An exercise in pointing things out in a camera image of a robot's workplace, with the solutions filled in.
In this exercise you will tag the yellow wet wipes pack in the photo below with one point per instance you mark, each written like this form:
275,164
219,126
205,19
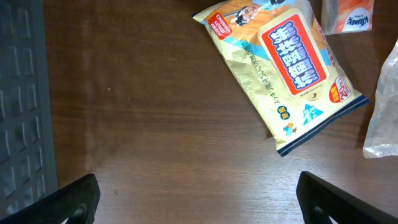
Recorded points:
279,55

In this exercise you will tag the grey plastic mesh basket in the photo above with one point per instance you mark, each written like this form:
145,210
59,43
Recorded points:
28,166

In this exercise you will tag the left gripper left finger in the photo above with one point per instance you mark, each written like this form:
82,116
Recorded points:
75,203

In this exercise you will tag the kraft paper pouch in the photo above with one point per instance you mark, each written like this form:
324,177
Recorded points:
381,137

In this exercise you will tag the orange tissue pack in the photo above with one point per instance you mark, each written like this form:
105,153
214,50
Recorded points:
346,16

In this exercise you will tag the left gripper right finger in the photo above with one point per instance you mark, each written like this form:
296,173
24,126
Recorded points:
322,202

